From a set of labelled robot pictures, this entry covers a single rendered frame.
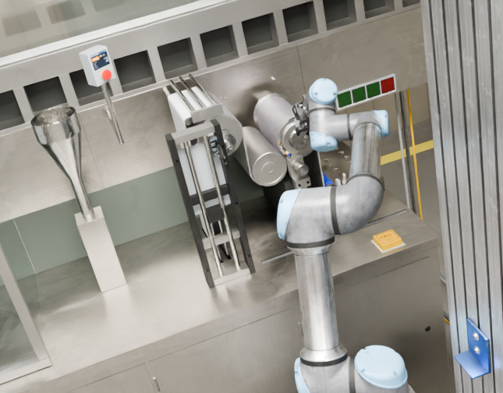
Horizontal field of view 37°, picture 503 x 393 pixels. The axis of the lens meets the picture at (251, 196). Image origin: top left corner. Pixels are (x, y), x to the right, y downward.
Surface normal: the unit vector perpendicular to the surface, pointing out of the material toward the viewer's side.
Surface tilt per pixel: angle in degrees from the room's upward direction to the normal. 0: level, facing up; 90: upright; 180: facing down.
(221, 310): 0
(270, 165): 90
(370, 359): 8
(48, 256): 90
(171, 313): 0
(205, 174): 90
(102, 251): 90
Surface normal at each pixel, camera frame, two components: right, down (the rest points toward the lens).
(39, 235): 0.31, 0.41
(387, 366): -0.07, -0.86
